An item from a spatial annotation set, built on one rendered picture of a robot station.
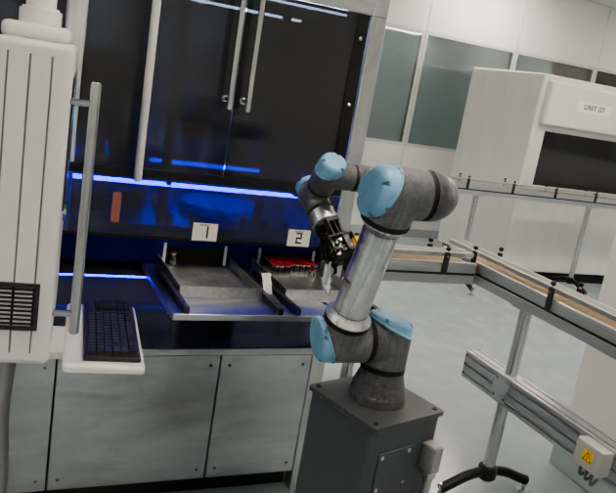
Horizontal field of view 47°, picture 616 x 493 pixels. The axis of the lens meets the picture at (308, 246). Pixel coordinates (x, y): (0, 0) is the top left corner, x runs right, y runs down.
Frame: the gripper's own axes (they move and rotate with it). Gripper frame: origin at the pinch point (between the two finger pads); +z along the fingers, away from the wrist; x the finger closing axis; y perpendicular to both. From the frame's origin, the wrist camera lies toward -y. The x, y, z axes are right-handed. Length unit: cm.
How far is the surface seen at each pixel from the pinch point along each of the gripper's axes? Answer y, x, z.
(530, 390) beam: -79, 90, 22
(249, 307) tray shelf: -30.0, -18.6, -17.0
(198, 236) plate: -41, -23, -52
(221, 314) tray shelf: -24.2, -29.0, -14.2
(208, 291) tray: -31.3, -28.3, -26.3
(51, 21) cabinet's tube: 35, -60, -72
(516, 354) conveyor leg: -79, 93, 7
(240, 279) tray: -48, -12, -37
